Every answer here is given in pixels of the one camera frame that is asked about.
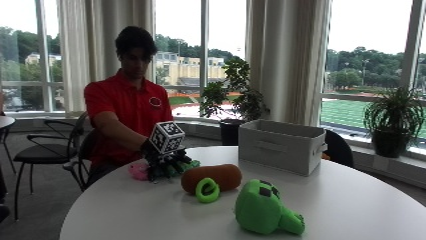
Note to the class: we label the dark green soft toy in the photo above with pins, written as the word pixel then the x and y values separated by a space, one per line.
pixel 188 165

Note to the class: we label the pink soft toy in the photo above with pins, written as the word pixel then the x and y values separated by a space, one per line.
pixel 139 170

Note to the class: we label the white cube with black markers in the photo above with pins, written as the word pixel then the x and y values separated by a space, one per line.
pixel 168 136

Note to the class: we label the black chair with armrests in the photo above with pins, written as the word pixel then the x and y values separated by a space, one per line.
pixel 82 156
pixel 45 155

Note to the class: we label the the person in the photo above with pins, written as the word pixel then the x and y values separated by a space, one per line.
pixel 127 100

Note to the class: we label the green blocky-faced soft toy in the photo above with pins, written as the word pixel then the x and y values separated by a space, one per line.
pixel 260 206

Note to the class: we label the grey fabric storage box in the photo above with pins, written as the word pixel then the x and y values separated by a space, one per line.
pixel 280 151

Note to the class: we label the tall leafy potted plant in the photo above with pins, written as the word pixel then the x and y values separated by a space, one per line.
pixel 240 96

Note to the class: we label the round side table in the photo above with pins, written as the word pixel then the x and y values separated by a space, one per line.
pixel 6 121

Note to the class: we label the beige curtain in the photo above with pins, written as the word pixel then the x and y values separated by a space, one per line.
pixel 288 60
pixel 95 50

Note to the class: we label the black round-backed chair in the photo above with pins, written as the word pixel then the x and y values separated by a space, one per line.
pixel 340 148

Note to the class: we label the bushy thin-leaved potted plant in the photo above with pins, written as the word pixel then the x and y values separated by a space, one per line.
pixel 393 120

